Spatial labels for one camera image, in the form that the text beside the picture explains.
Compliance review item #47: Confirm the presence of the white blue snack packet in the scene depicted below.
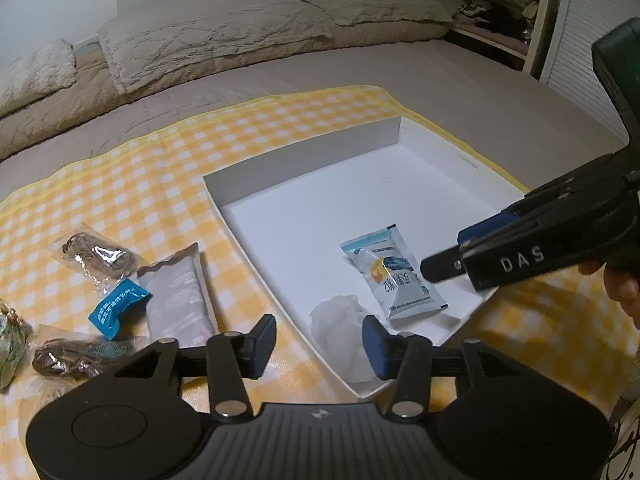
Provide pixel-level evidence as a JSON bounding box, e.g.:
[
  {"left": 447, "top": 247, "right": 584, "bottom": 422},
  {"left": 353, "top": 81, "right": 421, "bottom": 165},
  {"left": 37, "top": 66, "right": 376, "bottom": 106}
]
[{"left": 340, "top": 224, "right": 448, "bottom": 322}]

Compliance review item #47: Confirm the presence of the grey pouch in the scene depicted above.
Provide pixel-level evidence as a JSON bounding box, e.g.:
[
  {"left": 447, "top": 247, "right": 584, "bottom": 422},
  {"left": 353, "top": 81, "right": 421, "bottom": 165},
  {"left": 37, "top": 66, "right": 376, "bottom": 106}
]
[{"left": 136, "top": 243, "right": 219, "bottom": 348}]

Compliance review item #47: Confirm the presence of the white plastic bag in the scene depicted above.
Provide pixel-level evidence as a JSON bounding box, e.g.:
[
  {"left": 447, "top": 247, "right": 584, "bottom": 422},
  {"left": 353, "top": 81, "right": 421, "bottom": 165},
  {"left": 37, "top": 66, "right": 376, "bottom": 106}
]
[{"left": 309, "top": 295, "right": 376, "bottom": 385}]

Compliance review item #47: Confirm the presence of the small blue packet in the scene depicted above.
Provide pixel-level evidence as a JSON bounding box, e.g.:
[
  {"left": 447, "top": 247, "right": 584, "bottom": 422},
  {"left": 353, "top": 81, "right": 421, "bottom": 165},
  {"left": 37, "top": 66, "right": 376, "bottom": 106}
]
[{"left": 88, "top": 278, "right": 151, "bottom": 340}]

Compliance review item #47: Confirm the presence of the dark cord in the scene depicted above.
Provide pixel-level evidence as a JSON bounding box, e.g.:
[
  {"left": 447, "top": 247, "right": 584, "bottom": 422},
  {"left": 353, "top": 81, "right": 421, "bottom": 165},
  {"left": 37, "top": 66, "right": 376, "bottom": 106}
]
[{"left": 28, "top": 323, "right": 147, "bottom": 384}]

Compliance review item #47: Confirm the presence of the brown cord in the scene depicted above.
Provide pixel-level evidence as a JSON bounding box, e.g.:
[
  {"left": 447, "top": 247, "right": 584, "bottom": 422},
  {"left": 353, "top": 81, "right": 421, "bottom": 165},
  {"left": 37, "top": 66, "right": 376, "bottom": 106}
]
[{"left": 48, "top": 223, "right": 146, "bottom": 295}]

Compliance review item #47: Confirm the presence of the floral blue drawstring pouch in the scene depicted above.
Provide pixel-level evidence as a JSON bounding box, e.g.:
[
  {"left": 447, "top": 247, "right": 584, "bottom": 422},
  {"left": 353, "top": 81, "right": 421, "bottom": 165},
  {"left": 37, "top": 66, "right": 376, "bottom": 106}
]
[{"left": 0, "top": 299, "right": 32, "bottom": 390}]

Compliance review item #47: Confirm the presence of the person's right hand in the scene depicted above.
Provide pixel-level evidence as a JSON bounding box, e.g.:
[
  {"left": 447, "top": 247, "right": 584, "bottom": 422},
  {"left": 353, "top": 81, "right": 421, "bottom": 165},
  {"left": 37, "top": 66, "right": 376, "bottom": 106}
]
[{"left": 578, "top": 260, "right": 640, "bottom": 327}]

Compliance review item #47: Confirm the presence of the grey bed sheet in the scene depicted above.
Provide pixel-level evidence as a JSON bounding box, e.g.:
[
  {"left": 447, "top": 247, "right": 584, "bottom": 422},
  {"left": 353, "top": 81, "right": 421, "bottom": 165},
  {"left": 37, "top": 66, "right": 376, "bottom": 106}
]
[{"left": 1, "top": 40, "right": 627, "bottom": 196}]

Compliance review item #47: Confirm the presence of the white shallow cardboard box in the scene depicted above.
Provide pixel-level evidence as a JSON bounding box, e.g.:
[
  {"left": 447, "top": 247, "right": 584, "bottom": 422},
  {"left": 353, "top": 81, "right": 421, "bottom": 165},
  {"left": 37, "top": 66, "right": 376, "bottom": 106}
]
[{"left": 202, "top": 115, "right": 527, "bottom": 401}]

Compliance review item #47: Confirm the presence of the yellow checkered cloth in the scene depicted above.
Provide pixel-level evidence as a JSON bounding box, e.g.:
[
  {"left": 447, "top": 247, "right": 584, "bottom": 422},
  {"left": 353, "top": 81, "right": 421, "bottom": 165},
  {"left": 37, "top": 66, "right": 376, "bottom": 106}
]
[{"left": 0, "top": 83, "right": 640, "bottom": 480}]

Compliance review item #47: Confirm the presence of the white louvered door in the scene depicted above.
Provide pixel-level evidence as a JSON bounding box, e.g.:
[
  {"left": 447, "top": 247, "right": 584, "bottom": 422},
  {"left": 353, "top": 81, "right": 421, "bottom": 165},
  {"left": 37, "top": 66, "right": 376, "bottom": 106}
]
[{"left": 540, "top": 0, "right": 639, "bottom": 141}]

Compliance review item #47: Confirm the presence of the beige right pillow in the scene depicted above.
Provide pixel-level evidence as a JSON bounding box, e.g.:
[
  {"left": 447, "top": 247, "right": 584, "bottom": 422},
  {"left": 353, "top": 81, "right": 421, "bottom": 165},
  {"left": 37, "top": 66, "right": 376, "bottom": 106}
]
[{"left": 303, "top": 0, "right": 454, "bottom": 26}]

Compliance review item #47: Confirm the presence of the folded beige quilt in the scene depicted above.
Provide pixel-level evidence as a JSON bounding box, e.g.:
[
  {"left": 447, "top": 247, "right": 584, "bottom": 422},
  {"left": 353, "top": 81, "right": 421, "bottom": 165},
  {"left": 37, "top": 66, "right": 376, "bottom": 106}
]
[{"left": 1, "top": 21, "right": 450, "bottom": 159}]

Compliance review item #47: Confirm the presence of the large beige middle pillow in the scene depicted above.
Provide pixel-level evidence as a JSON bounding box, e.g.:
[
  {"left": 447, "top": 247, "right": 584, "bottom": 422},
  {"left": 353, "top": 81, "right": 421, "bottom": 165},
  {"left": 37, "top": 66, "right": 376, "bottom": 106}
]
[{"left": 99, "top": 0, "right": 333, "bottom": 93}]

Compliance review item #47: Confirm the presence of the fluffy white left pillow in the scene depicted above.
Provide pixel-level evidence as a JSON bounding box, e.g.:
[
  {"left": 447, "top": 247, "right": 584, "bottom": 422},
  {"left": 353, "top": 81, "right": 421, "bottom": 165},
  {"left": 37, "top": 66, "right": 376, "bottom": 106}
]
[{"left": 1, "top": 39, "right": 77, "bottom": 116}]

